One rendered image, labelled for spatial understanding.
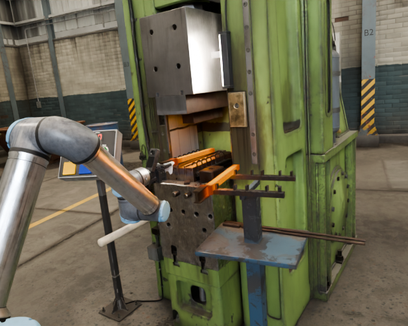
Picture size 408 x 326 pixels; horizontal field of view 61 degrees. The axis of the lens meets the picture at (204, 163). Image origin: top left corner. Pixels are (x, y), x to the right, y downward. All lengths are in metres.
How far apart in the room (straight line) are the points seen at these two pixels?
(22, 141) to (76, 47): 9.08
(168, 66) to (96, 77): 8.00
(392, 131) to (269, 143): 5.98
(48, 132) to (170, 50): 0.89
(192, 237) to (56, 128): 1.02
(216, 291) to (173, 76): 1.14
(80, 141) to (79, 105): 9.15
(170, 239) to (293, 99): 1.04
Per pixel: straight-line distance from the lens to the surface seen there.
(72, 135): 1.09
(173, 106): 1.80
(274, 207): 1.79
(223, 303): 2.00
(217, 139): 2.24
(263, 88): 1.69
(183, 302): 2.21
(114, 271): 2.41
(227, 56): 1.73
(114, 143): 2.05
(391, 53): 7.49
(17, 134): 1.18
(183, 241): 1.92
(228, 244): 1.45
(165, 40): 1.81
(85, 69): 10.00
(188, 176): 1.82
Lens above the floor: 1.40
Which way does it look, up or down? 13 degrees down
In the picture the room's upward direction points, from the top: 5 degrees counter-clockwise
